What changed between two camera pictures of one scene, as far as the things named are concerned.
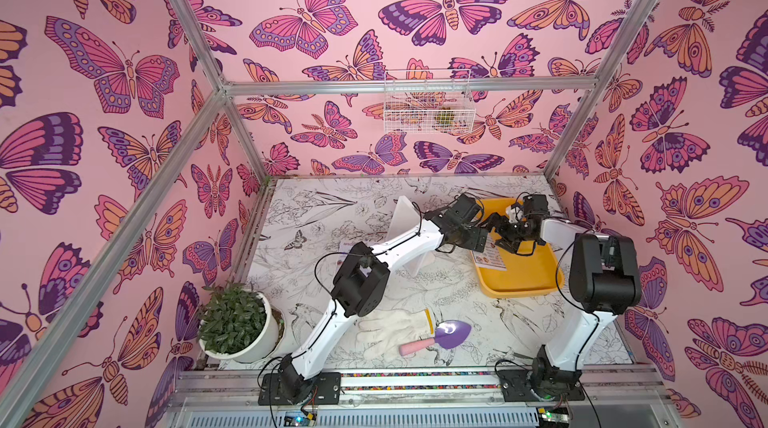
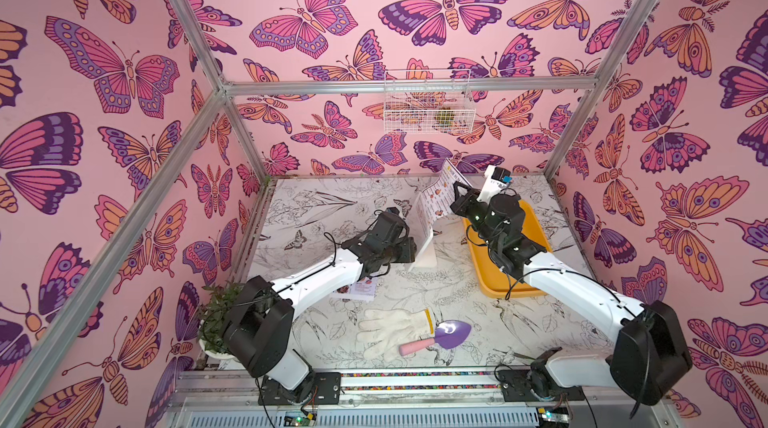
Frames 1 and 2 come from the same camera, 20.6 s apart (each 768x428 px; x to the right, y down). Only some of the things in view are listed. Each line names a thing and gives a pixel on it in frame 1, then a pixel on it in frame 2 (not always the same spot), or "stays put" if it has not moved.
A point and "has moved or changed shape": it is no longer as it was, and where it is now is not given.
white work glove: (380, 335) stays put
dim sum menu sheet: (490, 256) has moved or changed shape
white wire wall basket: (429, 101) stays put
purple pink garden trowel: (449, 334) stays put
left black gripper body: (470, 239) -> (402, 252)
